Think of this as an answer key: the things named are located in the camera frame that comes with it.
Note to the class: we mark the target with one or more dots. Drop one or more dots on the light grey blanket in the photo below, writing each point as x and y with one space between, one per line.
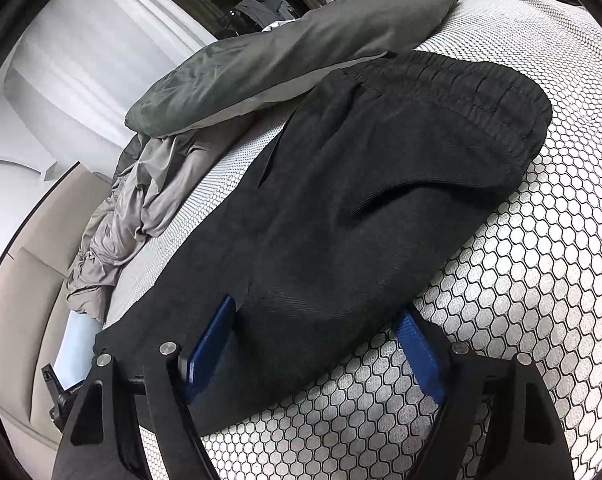
146 195

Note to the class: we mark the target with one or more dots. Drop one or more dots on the light blue cloth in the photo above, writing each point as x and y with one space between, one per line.
78 347

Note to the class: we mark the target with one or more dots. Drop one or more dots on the black pants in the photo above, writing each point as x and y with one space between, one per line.
331 210

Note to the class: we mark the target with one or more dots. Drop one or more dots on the white wardrobe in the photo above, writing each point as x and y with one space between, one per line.
81 60

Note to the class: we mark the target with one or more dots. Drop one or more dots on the white mesh mattress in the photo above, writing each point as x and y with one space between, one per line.
531 310

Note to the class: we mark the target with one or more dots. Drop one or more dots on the hanging grey clothes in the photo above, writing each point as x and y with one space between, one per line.
263 7

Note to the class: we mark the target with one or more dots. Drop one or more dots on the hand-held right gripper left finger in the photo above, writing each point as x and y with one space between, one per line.
209 347

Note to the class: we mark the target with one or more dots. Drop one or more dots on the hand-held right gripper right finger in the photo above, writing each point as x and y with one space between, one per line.
422 355

